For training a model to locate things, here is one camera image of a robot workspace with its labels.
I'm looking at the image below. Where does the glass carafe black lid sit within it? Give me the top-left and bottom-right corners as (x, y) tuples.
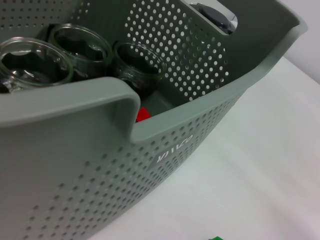
(188, 1), (239, 36)

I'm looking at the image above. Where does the small red white brick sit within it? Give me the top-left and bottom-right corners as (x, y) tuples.
(136, 106), (152, 123)

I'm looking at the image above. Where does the grey perforated storage bin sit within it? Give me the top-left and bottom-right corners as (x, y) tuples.
(0, 0), (308, 240)

